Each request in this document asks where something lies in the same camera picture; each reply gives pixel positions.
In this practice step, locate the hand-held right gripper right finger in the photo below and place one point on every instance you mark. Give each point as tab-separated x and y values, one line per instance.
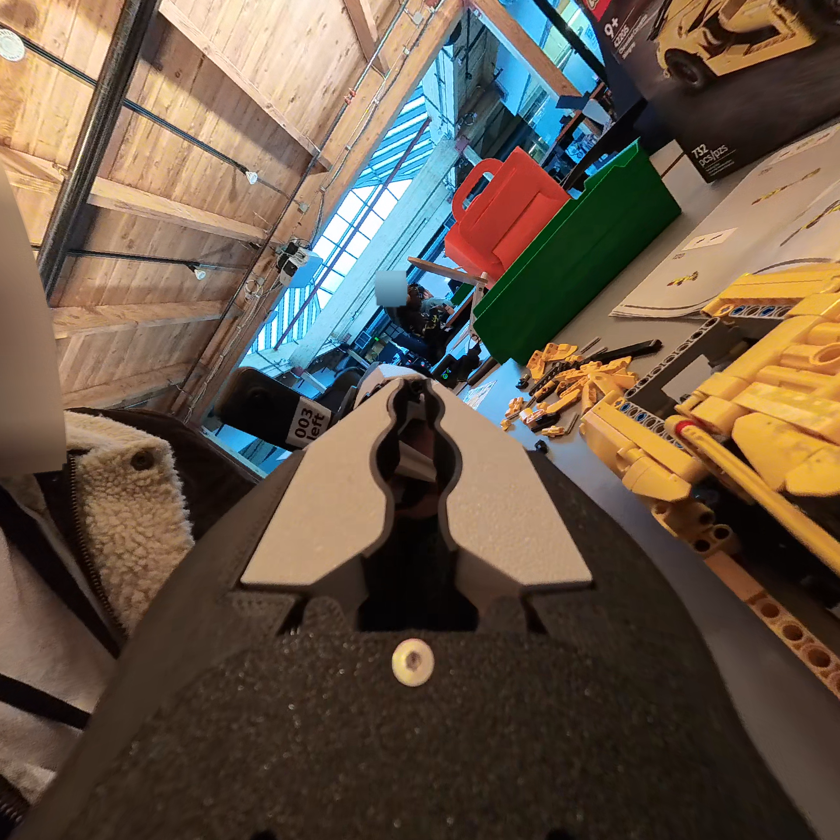
512	525

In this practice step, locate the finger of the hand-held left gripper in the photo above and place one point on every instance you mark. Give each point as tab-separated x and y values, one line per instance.
418	446

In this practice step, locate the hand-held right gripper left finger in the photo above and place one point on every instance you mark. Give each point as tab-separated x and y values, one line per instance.
322	525

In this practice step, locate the pile of yellow brick pieces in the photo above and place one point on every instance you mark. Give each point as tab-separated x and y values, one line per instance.
578	387

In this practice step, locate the yellow brick car model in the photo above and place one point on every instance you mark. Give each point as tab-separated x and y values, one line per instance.
761	420

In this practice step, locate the grey desk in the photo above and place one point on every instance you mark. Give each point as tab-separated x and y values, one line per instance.
565	486

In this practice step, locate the fleece-lined jacket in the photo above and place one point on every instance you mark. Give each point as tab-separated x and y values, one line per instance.
118	525

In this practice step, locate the skylight window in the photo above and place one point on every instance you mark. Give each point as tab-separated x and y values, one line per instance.
341	236

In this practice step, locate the green plastic bin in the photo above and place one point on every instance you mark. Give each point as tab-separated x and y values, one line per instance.
578	263

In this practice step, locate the red plastic container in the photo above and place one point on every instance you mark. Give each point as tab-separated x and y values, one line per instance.
505	210

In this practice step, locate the open instruction booklet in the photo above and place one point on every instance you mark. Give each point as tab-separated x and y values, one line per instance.
748	223

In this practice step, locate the toy car box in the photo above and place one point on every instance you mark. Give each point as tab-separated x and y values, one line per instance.
735	79

